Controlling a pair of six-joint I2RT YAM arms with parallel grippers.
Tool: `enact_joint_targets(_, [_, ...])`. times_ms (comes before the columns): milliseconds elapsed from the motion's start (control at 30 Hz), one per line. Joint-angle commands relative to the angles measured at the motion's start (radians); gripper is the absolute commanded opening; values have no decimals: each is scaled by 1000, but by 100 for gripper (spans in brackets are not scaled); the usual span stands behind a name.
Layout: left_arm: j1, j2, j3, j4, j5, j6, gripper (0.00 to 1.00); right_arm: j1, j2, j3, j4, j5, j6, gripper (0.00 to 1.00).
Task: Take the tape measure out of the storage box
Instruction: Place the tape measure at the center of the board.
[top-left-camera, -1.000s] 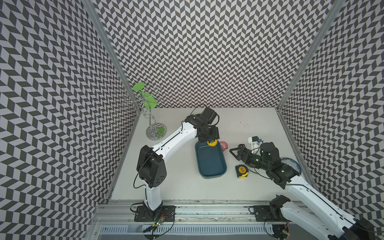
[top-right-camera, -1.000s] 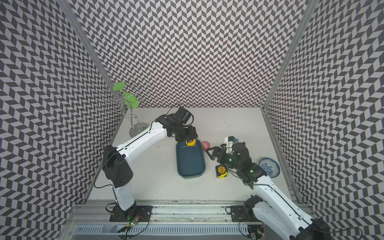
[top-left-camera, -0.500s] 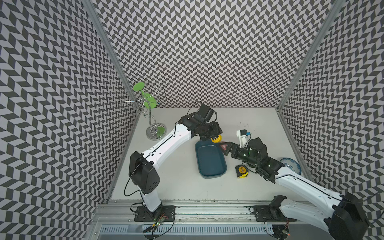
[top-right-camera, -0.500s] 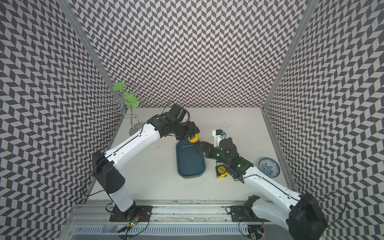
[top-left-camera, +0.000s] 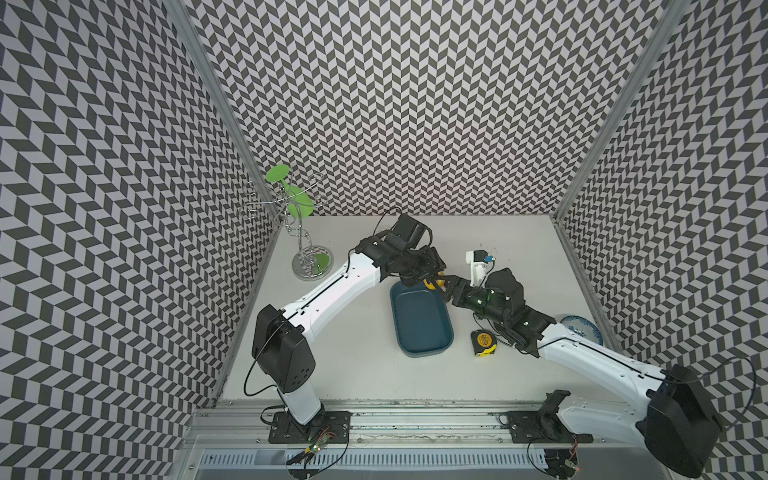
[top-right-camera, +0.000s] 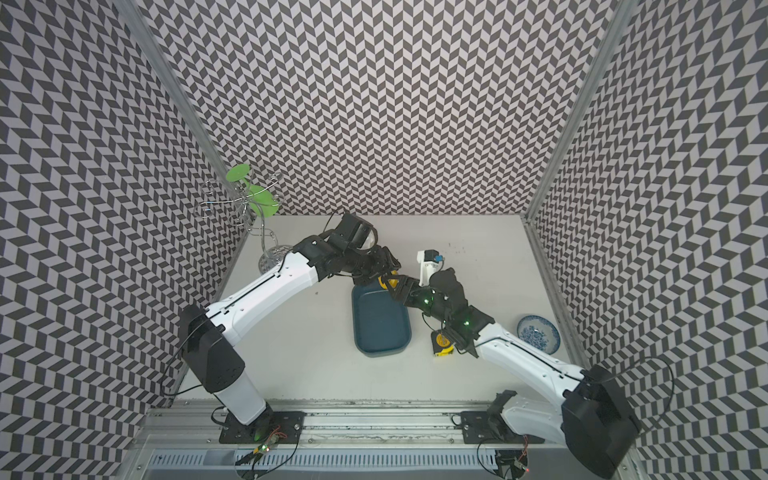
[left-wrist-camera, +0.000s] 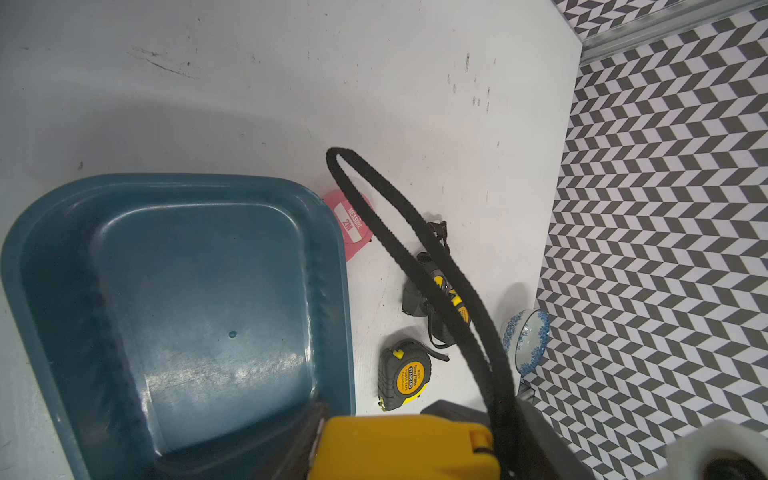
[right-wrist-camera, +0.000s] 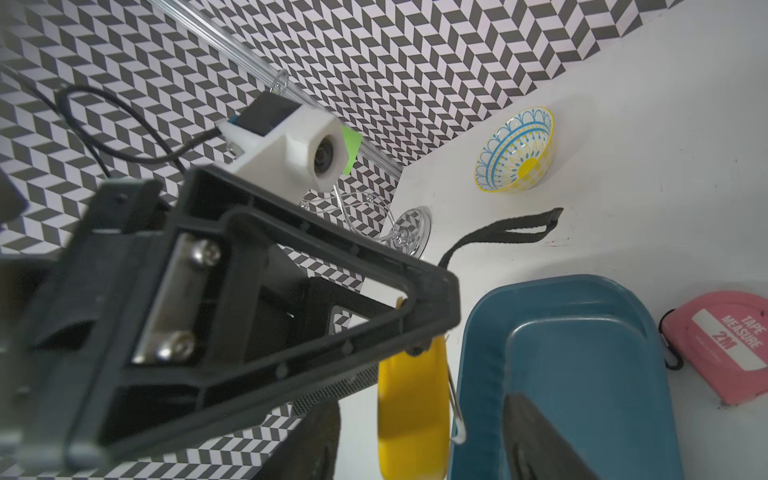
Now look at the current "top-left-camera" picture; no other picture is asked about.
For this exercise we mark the teal plastic storage box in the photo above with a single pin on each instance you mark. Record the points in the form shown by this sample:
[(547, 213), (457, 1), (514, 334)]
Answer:
[(421, 320)]

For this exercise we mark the yellow black tape measure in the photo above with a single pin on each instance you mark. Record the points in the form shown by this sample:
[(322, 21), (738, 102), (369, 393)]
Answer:
[(484, 343)]

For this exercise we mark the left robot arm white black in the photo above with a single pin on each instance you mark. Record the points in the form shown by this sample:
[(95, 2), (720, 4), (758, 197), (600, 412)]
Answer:
[(282, 340)]

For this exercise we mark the blue patterned plate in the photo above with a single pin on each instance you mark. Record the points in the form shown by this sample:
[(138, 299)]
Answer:
[(583, 327)]

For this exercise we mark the lower green plastic cup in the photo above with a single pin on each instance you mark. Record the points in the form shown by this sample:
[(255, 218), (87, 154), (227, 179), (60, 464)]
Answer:
[(299, 204)]

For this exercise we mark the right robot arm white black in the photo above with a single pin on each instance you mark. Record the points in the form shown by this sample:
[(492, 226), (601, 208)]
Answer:
[(667, 411)]

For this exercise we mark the yellow square tape measure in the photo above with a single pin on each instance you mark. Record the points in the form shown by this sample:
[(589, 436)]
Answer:
[(436, 282)]

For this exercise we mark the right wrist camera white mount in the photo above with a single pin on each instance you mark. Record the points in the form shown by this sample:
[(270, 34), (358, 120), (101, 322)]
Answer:
[(481, 263)]

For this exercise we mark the metal wire cup stand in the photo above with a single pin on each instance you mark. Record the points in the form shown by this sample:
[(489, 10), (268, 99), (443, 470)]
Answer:
[(311, 262)]

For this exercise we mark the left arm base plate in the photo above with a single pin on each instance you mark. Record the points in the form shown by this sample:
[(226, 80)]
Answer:
[(284, 429)]

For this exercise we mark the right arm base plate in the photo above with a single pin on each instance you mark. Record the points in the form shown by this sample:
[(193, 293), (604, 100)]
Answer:
[(531, 426)]

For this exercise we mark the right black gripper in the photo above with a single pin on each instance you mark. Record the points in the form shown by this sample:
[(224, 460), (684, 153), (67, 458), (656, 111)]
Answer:
[(455, 282)]

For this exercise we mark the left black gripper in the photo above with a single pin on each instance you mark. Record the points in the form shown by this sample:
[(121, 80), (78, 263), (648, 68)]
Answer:
[(433, 263)]

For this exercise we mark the aluminium front rail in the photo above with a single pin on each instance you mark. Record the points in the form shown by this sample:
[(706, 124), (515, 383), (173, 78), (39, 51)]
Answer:
[(246, 424)]

